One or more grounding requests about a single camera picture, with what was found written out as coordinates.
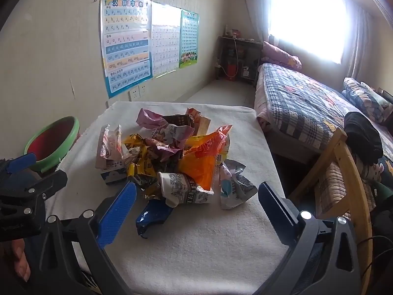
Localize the grey white snack bag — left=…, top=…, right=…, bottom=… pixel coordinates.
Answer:
left=219, top=159, right=258, bottom=210

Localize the yellow snack wrapper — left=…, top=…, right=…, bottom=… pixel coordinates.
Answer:
left=123, top=133, right=165, bottom=191

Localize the white strawberry snack wrapper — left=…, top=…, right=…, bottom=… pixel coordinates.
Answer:
left=95, top=125, right=125, bottom=169

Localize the paper cup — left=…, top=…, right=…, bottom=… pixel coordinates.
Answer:
left=157, top=173, right=214, bottom=208

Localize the purple snack bag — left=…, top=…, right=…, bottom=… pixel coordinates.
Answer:
left=145, top=124, right=194, bottom=162

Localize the orange snack wrapper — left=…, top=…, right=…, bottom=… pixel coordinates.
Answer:
left=177, top=125, right=232, bottom=191

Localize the pink wrapper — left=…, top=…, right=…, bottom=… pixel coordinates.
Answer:
left=136, top=109, right=168, bottom=129

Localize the brown chocolate wrapper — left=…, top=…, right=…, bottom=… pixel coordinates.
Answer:
left=163, top=114, right=195, bottom=134

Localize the green red trash bin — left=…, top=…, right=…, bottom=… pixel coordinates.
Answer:
left=24, top=116, right=80, bottom=174

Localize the person's left hand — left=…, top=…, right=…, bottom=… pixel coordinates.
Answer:
left=11, top=239, right=31, bottom=282

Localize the dark blue wrapper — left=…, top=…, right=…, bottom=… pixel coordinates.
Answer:
left=135, top=199, right=173, bottom=238

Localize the white towel table cover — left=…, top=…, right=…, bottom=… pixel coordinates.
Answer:
left=46, top=102, right=286, bottom=294

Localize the wooden chair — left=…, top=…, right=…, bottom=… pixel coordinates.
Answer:
left=288, top=128, right=373, bottom=294

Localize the bed with plaid quilt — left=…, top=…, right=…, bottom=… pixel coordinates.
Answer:
left=254, top=63, right=392, bottom=163

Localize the black garment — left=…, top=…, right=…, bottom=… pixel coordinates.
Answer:
left=344, top=112, right=383, bottom=165

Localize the blue floral pillow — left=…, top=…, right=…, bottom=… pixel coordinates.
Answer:
left=343, top=77, right=392, bottom=124

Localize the red bucket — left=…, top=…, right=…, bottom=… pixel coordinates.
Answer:
left=225, top=63, right=238, bottom=81

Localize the dark metal shelf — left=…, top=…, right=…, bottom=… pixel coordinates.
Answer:
left=214, top=36, right=263, bottom=86

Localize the white wall socket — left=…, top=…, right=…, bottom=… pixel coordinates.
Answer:
left=128, top=85, right=140, bottom=101

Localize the pinyin alphabet wall poster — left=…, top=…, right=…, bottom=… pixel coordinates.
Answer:
left=100, top=0, right=153, bottom=98

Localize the white table wall poster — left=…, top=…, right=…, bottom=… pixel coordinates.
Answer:
left=151, top=2, right=181, bottom=77

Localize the green multiplication wall poster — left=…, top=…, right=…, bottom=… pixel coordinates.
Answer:
left=179, top=9, right=199, bottom=69

